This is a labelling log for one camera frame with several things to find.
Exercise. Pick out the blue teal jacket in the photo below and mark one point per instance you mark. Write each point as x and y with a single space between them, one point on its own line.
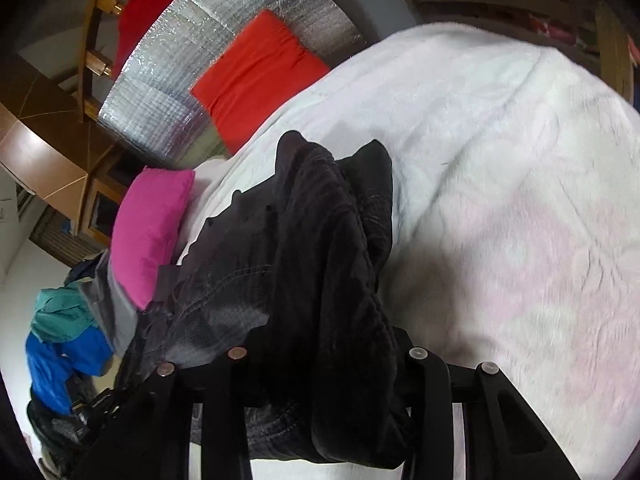
64 341

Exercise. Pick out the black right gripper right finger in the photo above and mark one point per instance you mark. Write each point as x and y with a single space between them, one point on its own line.
503 437

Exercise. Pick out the wooden side shelf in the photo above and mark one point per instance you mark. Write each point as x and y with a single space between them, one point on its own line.
600 35

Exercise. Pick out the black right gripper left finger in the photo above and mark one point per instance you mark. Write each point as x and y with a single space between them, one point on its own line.
148 435

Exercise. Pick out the black quilted jacket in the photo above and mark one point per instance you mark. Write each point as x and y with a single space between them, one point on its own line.
289 270

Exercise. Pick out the silver foil insulation mat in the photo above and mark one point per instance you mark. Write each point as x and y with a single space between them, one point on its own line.
150 108

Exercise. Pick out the brown wooden cabinet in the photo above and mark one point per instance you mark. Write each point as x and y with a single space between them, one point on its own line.
50 150

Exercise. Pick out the grey garment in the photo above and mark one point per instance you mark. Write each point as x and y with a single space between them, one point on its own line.
110 305

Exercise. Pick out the red cushion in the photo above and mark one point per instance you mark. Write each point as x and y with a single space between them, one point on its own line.
264 67

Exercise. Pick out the magenta pillow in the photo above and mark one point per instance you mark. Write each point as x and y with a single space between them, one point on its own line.
146 229

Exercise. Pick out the white pink floral blanket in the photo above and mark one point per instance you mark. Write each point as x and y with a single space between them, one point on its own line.
515 216

